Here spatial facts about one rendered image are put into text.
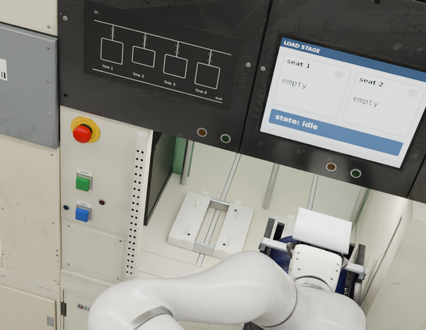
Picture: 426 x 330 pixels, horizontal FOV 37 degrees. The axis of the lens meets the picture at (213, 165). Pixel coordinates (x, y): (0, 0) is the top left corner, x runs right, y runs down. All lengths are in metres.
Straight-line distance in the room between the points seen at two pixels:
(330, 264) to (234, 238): 0.57
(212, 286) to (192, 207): 1.09
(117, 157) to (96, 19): 0.33
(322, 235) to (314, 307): 0.33
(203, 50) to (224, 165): 0.96
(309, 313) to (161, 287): 0.31
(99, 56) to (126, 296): 0.59
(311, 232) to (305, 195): 0.72
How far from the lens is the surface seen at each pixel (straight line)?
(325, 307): 1.11
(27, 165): 1.56
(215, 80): 1.25
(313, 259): 1.33
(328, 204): 2.10
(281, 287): 0.90
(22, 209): 1.67
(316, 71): 1.20
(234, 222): 1.90
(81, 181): 1.50
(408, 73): 1.19
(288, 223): 1.94
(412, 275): 1.42
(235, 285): 0.85
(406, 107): 1.23
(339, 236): 1.41
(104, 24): 1.27
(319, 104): 1.23
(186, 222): 1.87
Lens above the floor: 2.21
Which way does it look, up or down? 39 degrees down
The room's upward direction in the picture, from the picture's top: 11 degrees clockwise
